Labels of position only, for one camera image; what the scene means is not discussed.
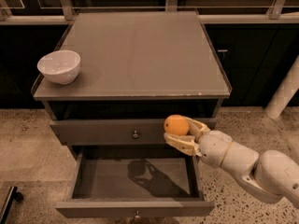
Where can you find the orange fruit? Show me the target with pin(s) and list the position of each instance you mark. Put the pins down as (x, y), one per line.
(176, 124)

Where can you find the round metal knob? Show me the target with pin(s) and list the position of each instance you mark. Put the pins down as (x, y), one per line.
(135, 135)
(137, 216)

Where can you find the round metal top knob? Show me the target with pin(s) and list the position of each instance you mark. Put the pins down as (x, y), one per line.
(135, 135)

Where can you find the black wheeled cart base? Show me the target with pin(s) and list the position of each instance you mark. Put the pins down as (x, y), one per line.
(12, 195)

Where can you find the white ceramic bowl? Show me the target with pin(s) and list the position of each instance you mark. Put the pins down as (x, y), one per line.
(60, 67)

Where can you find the open grey middle drawer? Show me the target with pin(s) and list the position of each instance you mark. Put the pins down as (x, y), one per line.
(119, 182)

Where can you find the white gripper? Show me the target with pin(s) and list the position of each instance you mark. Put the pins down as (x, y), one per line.
(214, 148)

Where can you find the white cylindrical post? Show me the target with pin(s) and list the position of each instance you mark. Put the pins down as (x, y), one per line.
(286, 90)

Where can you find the round metal middle knob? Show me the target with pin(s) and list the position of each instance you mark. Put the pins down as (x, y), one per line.
(137, 216)

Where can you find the grey drawer cabinet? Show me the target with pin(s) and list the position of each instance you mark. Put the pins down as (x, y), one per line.
(137, 66)

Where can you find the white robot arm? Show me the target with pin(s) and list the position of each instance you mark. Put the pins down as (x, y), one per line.
(269, 177)

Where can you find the metal railing frame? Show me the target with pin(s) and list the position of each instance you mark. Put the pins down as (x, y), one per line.
(208, 11)

